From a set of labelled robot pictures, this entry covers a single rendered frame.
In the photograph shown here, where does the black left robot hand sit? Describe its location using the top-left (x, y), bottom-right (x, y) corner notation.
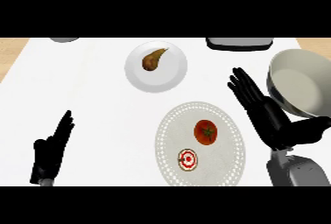
top-left (28, 109), bottom-right (76, 186)

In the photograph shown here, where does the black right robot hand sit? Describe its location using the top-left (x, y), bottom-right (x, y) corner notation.
top-left (226, 66), bottom-right (331, 151)

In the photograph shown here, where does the grey bowl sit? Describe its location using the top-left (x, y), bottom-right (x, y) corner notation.
top-left (266, 48), bottom-right (331, 119)

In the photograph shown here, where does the red tomato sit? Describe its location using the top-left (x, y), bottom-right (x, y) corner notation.
top-left (192, 119), bottom-right (218, 146)

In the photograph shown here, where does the round white placemat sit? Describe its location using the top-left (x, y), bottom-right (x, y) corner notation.
top-left (153, 101), bottom-right (246, 187)

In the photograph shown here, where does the dark grey appliance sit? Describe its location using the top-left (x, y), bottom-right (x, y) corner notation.
top-left (203, 38), bottom-right (274, 53)

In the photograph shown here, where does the white plate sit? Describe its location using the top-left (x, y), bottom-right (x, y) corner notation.
top-left (124, 40), bottom-right (189, 94)

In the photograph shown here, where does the brown pear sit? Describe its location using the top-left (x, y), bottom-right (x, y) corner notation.
top-left (140, 47), bottom-right (169, 72)

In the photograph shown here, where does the grey round object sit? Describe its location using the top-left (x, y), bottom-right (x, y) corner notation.
top-left (48, 38), bottom-right (79, 44)

